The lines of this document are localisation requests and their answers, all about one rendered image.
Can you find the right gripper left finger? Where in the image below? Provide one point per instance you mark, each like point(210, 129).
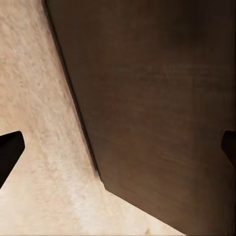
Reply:
point(12, 146)

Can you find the cabinet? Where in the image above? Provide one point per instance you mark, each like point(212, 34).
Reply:
point(155, 85)

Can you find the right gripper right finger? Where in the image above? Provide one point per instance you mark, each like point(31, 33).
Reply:
point(228, 146)

